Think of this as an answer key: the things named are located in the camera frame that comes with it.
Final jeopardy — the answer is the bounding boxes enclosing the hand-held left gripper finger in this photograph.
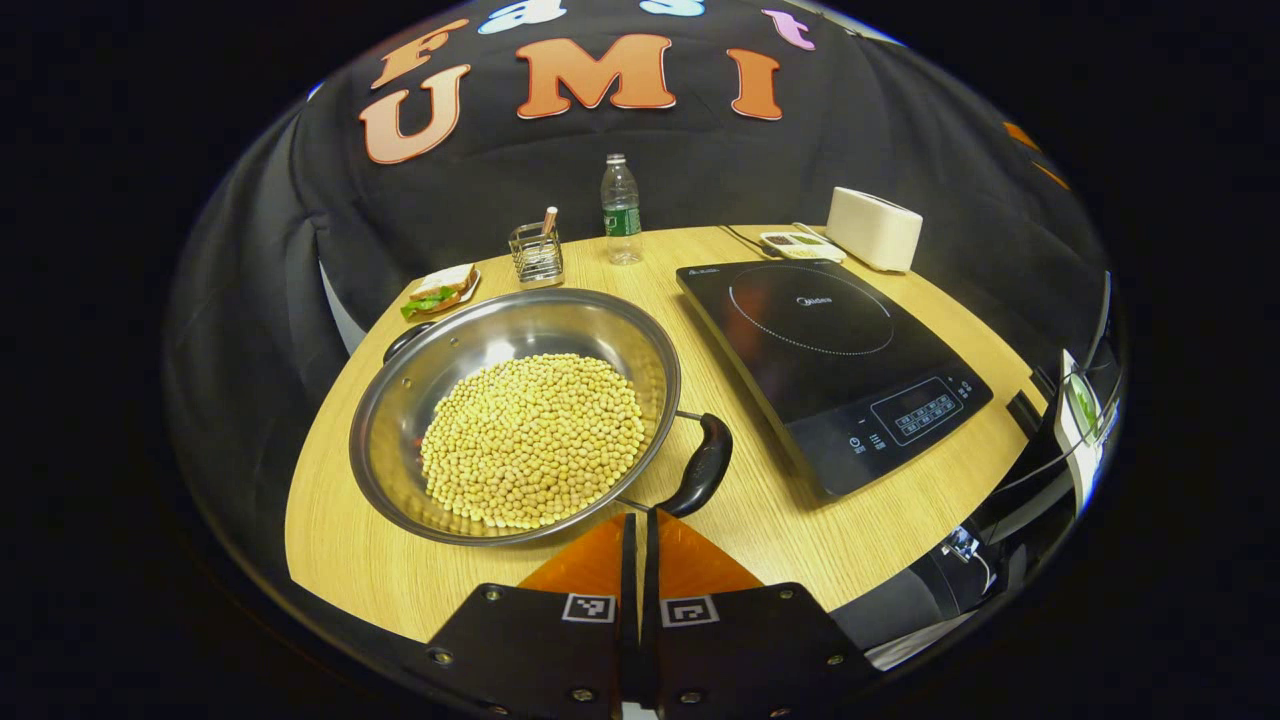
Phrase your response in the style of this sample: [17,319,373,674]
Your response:
[640,508,881,720]
[425,512,641,720]

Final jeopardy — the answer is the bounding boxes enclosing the black induction cooktop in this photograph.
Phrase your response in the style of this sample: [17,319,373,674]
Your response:
[676,258,995,499]

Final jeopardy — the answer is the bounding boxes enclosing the steel pot with black handles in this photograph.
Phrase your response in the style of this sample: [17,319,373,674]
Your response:
[348,288,734,548]

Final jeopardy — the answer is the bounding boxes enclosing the pile of yellow soybeans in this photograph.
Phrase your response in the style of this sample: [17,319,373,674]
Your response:
[420,352,648,531]

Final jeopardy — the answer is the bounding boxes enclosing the sandwich on white plate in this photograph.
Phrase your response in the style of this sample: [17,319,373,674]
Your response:
[400,263,483,321]

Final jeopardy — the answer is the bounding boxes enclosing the clear plastic water bottle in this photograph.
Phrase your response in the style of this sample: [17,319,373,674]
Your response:
[600,153,644,266]

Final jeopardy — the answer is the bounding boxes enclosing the white divided dish of beans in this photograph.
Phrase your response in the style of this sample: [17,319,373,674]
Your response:
[760,230,847,264]

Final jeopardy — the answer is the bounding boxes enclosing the black backdrop cloth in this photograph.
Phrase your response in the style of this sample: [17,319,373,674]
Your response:
[165,0,1126,601]

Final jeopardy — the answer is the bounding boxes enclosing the white toaster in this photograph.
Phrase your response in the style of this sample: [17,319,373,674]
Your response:
[826,186,924,274]

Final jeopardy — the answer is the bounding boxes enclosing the wire mesh holder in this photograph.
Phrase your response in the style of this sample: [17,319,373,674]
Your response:
[508,222,565,289]

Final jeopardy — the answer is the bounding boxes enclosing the black cooktop power cable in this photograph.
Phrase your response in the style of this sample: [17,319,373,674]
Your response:
[718,224,776,259]

